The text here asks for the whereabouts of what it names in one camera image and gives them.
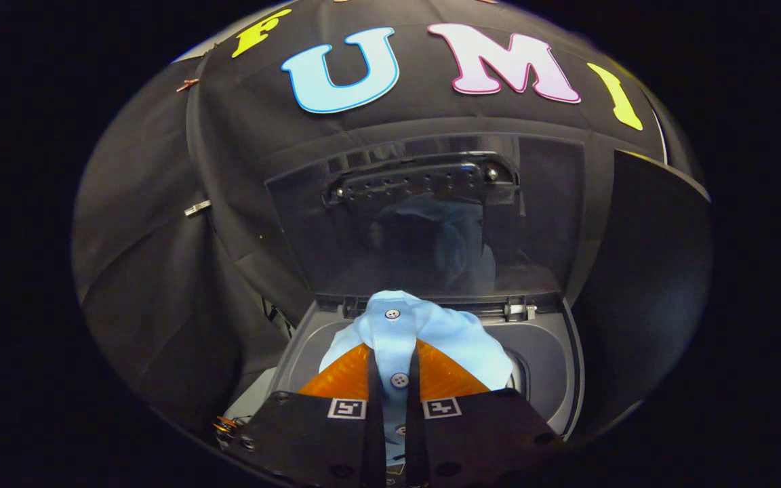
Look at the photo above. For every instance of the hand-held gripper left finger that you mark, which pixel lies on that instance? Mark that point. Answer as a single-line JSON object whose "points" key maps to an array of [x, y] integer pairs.
{"points": [[309, 440]]}

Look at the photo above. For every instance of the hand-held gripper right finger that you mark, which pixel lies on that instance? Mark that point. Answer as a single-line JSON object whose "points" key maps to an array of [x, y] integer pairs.
{"points": [[485, 440]]}

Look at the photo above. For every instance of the dark grey washing machine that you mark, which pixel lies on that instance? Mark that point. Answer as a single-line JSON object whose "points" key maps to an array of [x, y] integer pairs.
{"points": [[553, 359]]}

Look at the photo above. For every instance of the light blue button shirt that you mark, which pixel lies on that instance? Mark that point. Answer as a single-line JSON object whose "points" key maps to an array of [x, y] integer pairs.
{"points": [[438, 325]]}

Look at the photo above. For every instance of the silver clip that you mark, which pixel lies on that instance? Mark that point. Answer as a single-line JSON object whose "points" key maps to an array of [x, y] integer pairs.
{"points": [[197, 208]]}

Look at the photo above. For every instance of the copper clip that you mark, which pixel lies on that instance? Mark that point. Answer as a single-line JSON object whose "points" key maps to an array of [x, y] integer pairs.
{"points": [[187, 85]]}

